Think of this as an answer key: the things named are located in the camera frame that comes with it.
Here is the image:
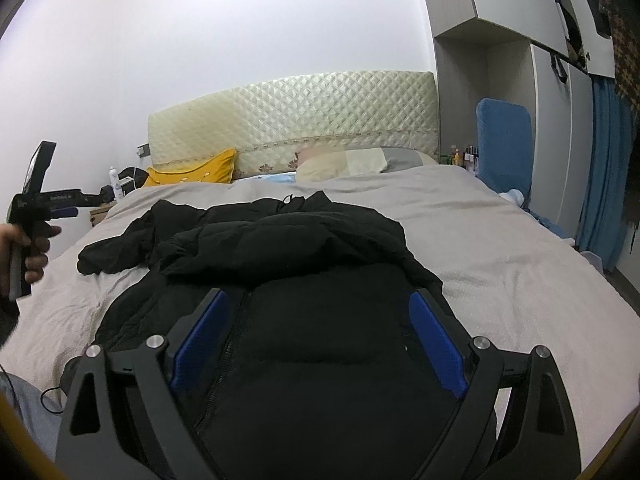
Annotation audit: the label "blue padded chair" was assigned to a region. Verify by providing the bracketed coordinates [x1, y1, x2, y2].
[476, 98, 534, 200]

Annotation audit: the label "cream quilted headboard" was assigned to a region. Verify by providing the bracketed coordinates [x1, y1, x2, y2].
[148, 70, 440, 177]

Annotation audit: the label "black puffer jacket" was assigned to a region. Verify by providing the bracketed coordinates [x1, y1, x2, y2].
[77, 192, 459, 479]

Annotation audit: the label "yellow pillow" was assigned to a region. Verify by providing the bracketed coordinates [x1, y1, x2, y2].
[143, 148, 238, 188]

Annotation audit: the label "grey trouser leg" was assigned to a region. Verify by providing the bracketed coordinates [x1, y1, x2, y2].
[1, 372, 64, 462]

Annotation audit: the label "wall power socket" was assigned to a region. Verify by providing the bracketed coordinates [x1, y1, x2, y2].
[137, 144, 151, 158]

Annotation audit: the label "wooden bedside table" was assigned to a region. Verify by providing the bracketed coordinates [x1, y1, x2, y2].
[89, 200, 117, 228]

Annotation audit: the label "white spray bottle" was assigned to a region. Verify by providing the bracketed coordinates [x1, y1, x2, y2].
[108, 167, 125, 203]

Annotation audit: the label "blue curtain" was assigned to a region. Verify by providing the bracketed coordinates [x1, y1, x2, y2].
[577, 76, 634, 271]

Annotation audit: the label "light blue bed sheet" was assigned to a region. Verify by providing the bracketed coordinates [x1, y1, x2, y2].
[235, 171, 296, 184]

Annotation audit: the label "grey bed cover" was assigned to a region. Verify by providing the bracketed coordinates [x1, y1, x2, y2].
[1, 166, 639, 463]

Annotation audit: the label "black bag on nightstand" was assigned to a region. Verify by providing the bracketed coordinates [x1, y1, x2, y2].
[118, 167, 149, 195]

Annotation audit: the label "beige and grey pillow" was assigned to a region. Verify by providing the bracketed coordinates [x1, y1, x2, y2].
[296, 146, 436, 182]

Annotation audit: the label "grey white wardrobe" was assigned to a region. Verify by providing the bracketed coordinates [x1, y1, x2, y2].
[425, 0, 615, 235]

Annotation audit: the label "white charging cable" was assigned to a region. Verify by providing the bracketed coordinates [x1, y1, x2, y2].
[118, 169, 150, 194]

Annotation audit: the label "plaid hanging garment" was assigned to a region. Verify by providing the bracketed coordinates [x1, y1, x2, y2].
[600, 0, 639, 115]

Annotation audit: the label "person's left hand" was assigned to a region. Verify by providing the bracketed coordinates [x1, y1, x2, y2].
[1, 223, 62, 297]

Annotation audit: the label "bottles on right nightstand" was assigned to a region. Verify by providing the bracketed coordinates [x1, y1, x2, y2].
[439, 145, 480, 171]

